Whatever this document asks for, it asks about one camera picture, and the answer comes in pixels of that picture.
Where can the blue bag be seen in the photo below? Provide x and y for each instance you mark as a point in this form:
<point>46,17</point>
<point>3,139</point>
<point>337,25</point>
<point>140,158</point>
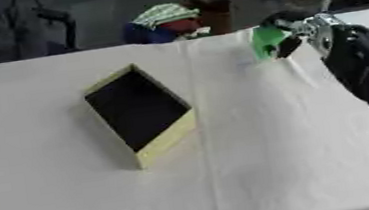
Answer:
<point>144,34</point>

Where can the green white striped cloth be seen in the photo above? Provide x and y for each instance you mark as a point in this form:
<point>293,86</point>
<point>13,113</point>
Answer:
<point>164,14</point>

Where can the brown box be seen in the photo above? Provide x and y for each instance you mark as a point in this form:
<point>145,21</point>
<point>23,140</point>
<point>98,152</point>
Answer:
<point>217,14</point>

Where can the green block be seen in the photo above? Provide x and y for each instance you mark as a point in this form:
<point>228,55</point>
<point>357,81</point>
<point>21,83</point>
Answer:
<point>267,41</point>

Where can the red cloth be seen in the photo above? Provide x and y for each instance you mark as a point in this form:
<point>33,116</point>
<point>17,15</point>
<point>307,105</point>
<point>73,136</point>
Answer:
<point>183,26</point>

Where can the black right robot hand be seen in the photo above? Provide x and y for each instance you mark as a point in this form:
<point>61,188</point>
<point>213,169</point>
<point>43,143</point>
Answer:
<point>365,61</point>

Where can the tan cardboard box black inside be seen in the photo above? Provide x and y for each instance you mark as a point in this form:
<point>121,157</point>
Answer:
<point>135,108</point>

